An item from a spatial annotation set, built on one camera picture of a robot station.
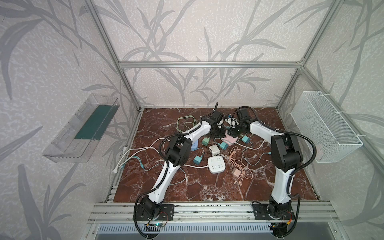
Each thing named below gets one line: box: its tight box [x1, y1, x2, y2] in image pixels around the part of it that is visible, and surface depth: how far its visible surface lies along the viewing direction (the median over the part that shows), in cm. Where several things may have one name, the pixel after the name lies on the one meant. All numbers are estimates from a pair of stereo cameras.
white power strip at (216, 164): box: [207, 155, 226, 174], surface depth 89 cm
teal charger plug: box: [193, 155, 203, 165], surface depth 91 cm
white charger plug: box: [209, 144, 221, 156], surface depth 96 cm
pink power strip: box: [221, 130, 239, 146], surface depth 100 cm
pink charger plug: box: [232, 167, 242, 178], surface depth 87 cm
